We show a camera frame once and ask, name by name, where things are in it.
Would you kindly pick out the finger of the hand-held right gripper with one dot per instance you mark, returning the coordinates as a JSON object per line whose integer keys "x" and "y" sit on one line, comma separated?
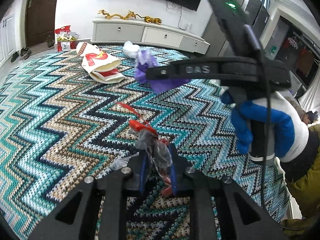
{"x": 162, "y": 72}

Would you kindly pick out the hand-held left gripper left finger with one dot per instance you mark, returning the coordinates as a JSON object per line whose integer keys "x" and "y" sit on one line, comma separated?
{"x": 112, "y": 200}

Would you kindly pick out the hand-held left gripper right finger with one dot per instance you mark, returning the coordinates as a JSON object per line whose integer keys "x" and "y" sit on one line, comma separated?
{"x": 212, "y": 205}

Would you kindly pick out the purple plastic bag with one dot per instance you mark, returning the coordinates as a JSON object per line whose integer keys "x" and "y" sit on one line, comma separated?
{"x": 165, "y": 85}

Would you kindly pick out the red wrapper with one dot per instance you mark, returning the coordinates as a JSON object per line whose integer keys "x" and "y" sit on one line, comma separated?
{"x": 167, "y": 187}

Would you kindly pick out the person's right forearm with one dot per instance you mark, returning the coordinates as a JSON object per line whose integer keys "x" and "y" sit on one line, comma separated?
{"x": 307, "y": 195}

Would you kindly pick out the person's right hand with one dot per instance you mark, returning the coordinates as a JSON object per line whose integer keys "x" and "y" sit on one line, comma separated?
{"x": 282, "y": 130}

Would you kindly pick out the white crumpled tissue ball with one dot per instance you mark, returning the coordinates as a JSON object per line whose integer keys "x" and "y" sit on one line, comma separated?
{"x": 131, "y": 48}

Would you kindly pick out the white TV cabinet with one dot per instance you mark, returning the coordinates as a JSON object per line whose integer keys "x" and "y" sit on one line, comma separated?
{"x": 155, "y": 33}

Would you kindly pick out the golden tiger ornament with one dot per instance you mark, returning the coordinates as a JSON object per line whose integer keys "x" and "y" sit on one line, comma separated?
{"x": 153, "y": 20}

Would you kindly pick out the grey double door fridge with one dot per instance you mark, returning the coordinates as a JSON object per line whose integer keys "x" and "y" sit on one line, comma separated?
{"x": 260, "y": 12}

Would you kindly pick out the red and white paper bag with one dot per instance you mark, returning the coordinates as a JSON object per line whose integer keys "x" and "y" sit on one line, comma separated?
{"x": 100, "y": 62}

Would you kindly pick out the golden dragon ornament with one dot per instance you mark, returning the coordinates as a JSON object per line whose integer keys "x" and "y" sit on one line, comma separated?
{"x": 131, "y": 15}
{"x": 108, "y": 14}

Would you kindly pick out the brown paper bag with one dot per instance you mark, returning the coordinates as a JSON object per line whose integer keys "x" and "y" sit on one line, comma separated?
{"x": 305, "y": 63}

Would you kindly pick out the red and white shopping bag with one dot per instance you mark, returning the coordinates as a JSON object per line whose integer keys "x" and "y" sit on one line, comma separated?
{"x": 66, "y": 42}

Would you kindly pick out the zigzag patterned rug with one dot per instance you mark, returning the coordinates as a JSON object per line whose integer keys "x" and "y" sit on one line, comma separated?
{"x": 62, "y": 105}

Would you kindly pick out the red gift bag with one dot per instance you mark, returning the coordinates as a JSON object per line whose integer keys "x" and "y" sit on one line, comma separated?
{"x": 63, "y": 29}

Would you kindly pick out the brown boots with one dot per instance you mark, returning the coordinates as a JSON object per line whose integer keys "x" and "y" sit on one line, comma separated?
{"x": 50, "y": 42}

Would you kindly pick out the dark brown entrance door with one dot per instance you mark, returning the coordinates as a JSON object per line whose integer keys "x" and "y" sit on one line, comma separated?
{"x": 42, "y": 12}

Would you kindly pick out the brown shoe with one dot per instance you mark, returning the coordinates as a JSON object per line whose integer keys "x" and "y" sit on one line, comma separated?
{"x": 23, "y": 52}

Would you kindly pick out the black shoe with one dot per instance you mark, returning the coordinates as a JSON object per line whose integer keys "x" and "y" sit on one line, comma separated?
{"x": 15, "y": 57}

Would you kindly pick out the green wall sticker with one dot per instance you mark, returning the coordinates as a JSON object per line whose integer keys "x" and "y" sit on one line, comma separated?
{"x": 274, "y": 49}

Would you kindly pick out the dark wall poster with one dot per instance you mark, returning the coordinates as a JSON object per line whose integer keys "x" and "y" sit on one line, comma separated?
{"x": 293, "y": 43}

